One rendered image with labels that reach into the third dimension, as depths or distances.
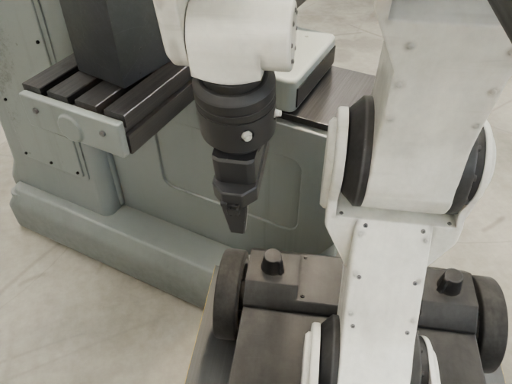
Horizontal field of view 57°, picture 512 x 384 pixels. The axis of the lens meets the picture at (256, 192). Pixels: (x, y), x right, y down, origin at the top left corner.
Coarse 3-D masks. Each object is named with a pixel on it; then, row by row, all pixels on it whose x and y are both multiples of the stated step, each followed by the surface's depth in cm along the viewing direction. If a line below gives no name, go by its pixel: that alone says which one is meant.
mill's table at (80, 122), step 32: (64, 64) 89; (32, 96) 83; (64, 96) 81; (96, 96) 81; (128, 96) 81; (160, 96) 84; (192, 96) 94; (64, 128) 83; (96, 128) 80; (128, 128) 81; (160, 128) 87
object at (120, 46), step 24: (72, 0) 77; (96, 0) 73; (120, 0) 75; (144, 0) 79; (72, 24) 80; (96, 24) 77; (120, 24) 76; (144, 24) 81; (72, 48) 84; (96, 48) 80; (120, 48) 78; (144, 48) 83; (96, 72) 85; (120, 72) 81; (144, 72) 85
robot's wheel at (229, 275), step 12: (228, 252) 104; (240, 252) 104; (228, 264) 100; (240, 264) 100; (228, 276) 98; (240, 276) 99; (216, 288) 97; (228, 288) 97; (216, 300) 97; (228, 300) 97; (216, 312) 97; (228, 312) 97; (240, 312) 111; (216, 324) 98; (228, 324) 98; (216, 336) 101; (228, 336) 100
